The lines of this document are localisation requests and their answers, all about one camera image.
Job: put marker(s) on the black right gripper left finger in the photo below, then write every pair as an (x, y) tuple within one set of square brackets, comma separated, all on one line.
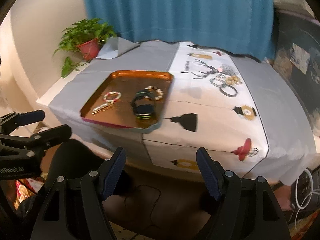
[(96, 187)]

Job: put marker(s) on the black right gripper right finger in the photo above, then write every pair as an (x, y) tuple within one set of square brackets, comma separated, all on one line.
[(225, 187)]

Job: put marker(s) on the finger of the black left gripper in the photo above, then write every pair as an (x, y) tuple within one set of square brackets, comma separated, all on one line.
[(13, 120), (50, 136)]

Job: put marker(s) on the black green smart watch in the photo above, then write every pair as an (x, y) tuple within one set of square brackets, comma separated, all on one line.
[(145, 111)]

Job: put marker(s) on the grey table cloth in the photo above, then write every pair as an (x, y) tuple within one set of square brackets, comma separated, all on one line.
[(292, 145)]

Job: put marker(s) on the white printed table runner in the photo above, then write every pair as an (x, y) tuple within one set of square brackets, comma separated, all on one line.
[(209, 106)]

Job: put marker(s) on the orange metal tray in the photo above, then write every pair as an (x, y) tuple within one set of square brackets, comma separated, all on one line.
[(120, 115)]

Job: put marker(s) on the potted green plant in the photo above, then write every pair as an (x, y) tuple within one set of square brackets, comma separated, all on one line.
[(86, 38)]

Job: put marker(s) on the blue curtain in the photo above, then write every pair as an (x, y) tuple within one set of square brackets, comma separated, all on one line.
[(238, 26)]

